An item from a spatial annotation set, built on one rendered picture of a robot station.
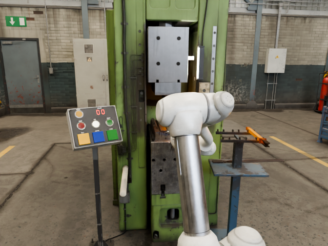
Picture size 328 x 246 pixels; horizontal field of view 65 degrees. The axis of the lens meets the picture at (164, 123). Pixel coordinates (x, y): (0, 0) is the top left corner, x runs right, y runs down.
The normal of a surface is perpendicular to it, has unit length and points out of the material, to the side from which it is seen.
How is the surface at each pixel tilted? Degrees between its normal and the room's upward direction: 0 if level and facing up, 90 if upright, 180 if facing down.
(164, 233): 90
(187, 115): 73
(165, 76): 90
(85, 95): 90
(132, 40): 90
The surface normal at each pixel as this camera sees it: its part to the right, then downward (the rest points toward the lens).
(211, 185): 0.11, 0.23
